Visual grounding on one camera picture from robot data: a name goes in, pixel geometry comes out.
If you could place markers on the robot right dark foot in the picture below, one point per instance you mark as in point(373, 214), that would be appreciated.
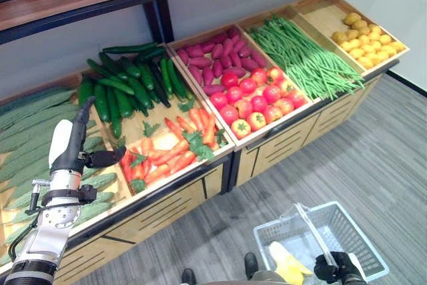
point(251, 265)

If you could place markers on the red tomato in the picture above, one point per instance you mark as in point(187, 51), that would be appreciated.
point(284, 106)
point(286, 87)
point(272, 93)
point(247, 85)
point(218, 99)
point(241, 128)
point(255, 121)
point(243, 107)
point(297, 99)
point(229, 79)
point(234, 94)
point(229, 113)
point(272, 113)
point(259, 103)
point(275, 75)
point(259, 75)

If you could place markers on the robot dark foot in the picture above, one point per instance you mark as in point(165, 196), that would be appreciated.
point(189, 277)
point(251, 265)

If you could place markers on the green carrot leaves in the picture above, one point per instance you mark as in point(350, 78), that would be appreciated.
point(150, 129)
point(221, 138)
point(137, 159)
point(198, 145)
point(138, 185)
point(186, 105)

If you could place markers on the robot left dark foot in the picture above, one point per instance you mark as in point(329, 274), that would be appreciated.
point(189, 277)

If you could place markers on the wooden crate with divider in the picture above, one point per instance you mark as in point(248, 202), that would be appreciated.
point(160, 111)
point(287, 121)

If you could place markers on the black baseboard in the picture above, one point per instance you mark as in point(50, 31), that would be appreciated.
point(408, 83)

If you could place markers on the green cucumber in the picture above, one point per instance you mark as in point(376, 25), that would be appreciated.
point(130, 67)
point(154, 96)
point(159, 83)
point(150, 54)
point(100, 68)
point(165, 76)
point(85, 90)
point(140, 93)
point(110, 63)
point(124, 103)
point(114, 111)
point(145, 76)
point(130, 48)
point(177, 79)
point(101, 102)
point(115, 85)

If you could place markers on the robot right hand black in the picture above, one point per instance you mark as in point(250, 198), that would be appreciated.
point(342, 265)

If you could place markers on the orange carrot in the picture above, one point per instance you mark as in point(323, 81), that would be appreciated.
point(156, 155)
point(157, 173)
point(126, 165)
point(146, 166)
point(137, 172)
point(173, 128)
point(196, 119)
point(171, 151)
point(210, 129)
point(183, 161)
point(204, 118)
point(185, 124)
point(146, 146)

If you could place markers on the pale green bitter gourd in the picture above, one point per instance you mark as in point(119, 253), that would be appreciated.
point(15, 235)
point(104, 196)
point(23, 146)
point(90, 172)
point(98, 181)
point(93, 143)
point(36, 98)
point(90, 125)
point(33, 113)
point(20, 200)
point(96, 210)
point(20, 161)
point(3, 260)
point(26, 128)
point(20, 216)
point(16, 178)

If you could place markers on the pale blue plastic shopping basket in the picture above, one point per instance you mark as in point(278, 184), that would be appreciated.
point(347, 228)

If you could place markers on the robot left hand black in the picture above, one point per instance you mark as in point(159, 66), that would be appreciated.
point(68, 151)

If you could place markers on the yellow and pale vegetable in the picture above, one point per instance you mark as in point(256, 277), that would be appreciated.
point(287, 261)

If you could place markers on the robot body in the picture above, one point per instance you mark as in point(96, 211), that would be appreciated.
point(263, 278)

